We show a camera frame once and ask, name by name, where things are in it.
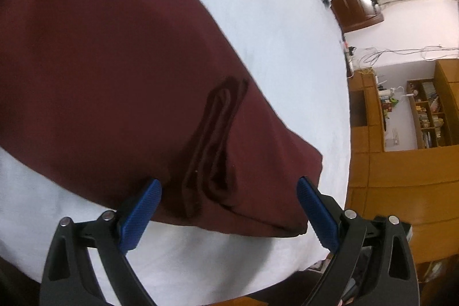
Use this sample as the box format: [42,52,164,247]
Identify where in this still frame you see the maroon pants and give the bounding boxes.
[1,0,322,237]

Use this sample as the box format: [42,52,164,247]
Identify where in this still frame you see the wooden desk cabinet unit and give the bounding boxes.
[346,59,458,283]

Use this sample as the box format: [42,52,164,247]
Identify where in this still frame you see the white bed sheet mattress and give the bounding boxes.
[1,0,350,305]

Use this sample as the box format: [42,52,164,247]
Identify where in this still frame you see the wooden wall shelf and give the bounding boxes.
[406,78,453,149]

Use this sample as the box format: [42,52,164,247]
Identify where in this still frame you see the white cables on wall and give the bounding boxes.
[355,44,459,70]

